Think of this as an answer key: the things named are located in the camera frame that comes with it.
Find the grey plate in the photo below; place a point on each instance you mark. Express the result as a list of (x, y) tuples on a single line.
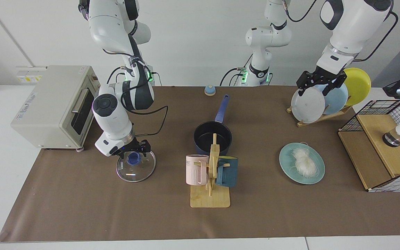
[(307, 106)]

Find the teal plate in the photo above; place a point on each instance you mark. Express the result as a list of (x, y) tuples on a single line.
[(286, 159)]

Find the pale toaster oven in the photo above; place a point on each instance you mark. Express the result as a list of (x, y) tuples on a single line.
[(47, 104)]

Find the white wall socket strip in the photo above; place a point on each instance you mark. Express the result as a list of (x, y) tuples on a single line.
[(30, 76)]

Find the brown table cloth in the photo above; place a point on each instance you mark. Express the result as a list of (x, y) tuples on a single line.
[(116, 208)]

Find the yellow plate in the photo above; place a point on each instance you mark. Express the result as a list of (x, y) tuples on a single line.
[(358, 85)]

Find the pink ribbed cup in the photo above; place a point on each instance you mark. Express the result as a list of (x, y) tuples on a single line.
[(193, 170)]

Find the small blue round bell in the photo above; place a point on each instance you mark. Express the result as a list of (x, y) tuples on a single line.
[(210, 91)]

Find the glass lid with blue knob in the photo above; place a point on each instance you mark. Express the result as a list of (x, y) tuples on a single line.
[(141, 172)]

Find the white vermicelli bundle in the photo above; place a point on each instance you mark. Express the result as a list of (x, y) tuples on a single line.
[(304, 163)]

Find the light blue plate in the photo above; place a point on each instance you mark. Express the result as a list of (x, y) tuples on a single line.
[(337, 100)]

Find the wooden cup stand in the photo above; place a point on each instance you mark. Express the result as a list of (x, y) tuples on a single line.
[(210, 199)]

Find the dark blue cup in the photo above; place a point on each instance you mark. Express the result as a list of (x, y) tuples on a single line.
[(229, 172)]

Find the wooden plate rack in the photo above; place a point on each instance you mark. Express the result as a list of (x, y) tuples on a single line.
[(319, 119)]

